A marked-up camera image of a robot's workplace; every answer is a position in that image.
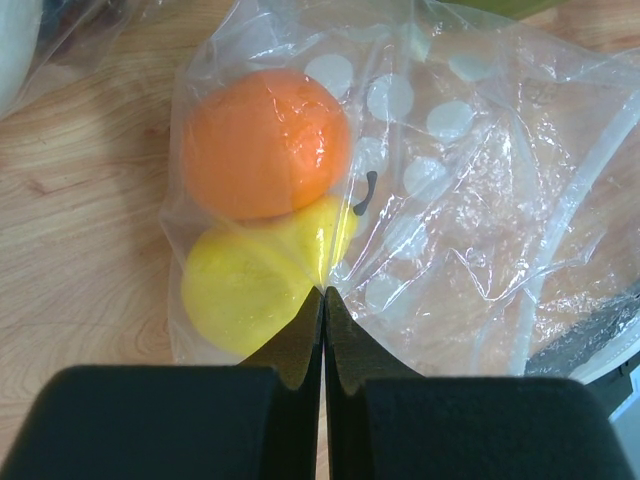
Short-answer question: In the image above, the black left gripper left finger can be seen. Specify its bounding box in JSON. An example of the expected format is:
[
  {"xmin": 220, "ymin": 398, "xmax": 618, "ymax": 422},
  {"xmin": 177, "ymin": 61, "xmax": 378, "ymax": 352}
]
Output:
[{"xmin": 1, "ymin": 290, "xmax": 323, "ymax": 479}]

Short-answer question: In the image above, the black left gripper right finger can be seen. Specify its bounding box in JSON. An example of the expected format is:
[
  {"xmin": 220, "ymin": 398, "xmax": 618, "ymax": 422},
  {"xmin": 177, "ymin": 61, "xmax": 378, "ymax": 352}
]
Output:
[{"xmin": 324, "ymin": 288, "xmax": 633, "ymax": 479}]

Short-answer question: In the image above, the fake yellow pear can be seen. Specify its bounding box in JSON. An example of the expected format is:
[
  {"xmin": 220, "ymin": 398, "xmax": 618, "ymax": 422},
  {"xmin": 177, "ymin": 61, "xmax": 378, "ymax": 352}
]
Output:
[{"xmin": 181, "ymin": 171, "xmax": 378, "ymax": 357}]

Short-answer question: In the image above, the clear zip bag with fruit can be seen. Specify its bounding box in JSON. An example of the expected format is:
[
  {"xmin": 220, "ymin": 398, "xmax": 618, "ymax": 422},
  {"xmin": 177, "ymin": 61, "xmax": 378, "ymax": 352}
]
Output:
[{"xmin": 161, "ymin": 1, "xmax": 639, "ymax": 383}]

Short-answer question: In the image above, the fake orange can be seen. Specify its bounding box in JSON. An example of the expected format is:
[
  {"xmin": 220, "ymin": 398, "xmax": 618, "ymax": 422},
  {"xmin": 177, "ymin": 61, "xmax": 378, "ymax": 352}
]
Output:
[{"xmin": 181, "ymin": 68, "xmax": 351, "ymax": 220}]

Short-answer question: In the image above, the green plastic bin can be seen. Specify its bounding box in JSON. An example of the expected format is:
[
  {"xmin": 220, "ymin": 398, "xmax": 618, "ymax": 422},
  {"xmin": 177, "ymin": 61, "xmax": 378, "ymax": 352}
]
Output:
[{"xmin": 446, "ymin": 0, "xmax": 566, "ymax": 20}]

